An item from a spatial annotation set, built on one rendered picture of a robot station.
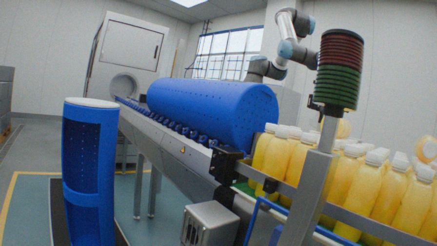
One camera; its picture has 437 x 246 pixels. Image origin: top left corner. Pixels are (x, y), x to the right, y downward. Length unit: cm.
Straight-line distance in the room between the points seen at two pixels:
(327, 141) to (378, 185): 22
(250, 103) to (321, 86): 52
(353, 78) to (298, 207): 18
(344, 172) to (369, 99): 300
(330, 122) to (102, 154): 89
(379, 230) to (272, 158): 31
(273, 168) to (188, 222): 26
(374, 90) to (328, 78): 322
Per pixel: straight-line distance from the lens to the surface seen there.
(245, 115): 76
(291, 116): 278
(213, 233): 51
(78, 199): 107
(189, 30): 689
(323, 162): 28
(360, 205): 47
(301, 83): 384
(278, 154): 54
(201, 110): 86
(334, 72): 27
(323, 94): 27
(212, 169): 62
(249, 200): 57
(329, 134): 28
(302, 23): 122
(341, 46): 28
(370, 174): 46
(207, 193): 89
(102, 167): 100
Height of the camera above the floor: 114
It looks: 6 degrees down
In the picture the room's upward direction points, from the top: 11 degrees clockwise
